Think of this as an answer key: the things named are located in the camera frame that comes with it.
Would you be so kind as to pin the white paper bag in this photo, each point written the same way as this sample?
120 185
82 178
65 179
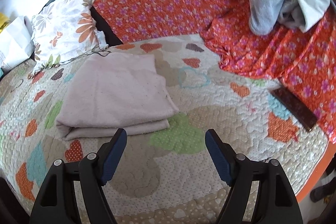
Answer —
16 43

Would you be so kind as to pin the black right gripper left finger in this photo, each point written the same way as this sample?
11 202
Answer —
56 200

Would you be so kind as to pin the pink cloth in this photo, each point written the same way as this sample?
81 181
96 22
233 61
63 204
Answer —
119 90

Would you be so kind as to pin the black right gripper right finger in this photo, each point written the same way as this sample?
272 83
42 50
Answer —
275 201

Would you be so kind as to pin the dark brown phone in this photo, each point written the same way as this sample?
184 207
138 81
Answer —
299 110

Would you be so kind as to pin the heart patchwork quilt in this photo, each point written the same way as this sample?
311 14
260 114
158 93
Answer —
165 176

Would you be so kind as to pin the orange floral bedsheet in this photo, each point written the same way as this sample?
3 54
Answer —
303 62

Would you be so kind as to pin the white floral pillow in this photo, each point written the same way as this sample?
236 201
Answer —
64 30

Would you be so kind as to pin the yellow plastic bag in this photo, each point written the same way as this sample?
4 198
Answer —
4 21

